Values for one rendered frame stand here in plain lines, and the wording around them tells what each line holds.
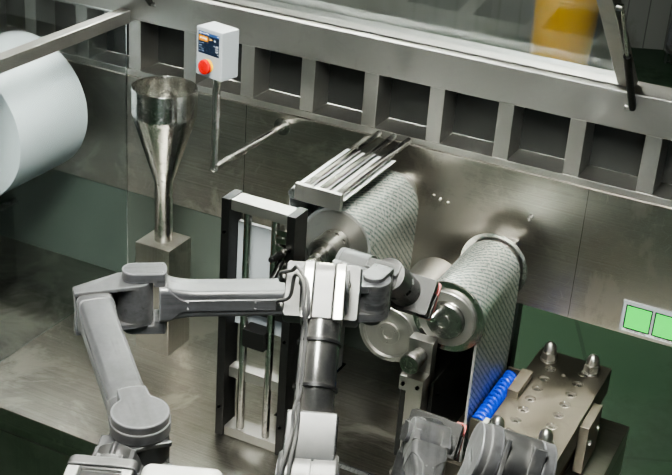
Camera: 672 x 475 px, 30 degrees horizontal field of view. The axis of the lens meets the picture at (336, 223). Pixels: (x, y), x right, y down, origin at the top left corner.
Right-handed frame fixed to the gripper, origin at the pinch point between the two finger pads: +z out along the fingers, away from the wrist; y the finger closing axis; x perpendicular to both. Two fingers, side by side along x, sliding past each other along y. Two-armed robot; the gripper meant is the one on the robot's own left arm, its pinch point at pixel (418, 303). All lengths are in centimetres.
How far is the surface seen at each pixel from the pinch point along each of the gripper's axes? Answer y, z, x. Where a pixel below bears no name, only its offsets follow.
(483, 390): 7.0, 36.1, -7.3
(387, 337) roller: -11.1, 21.6, -4.7
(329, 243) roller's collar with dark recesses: -22.4, 4.7, 7.1
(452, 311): 2.5, 13.1, 2.6
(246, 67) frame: -64, 23, 44
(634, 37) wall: -109, 562, 307
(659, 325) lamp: 35, 45, 17
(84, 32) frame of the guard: -95, 5, 38
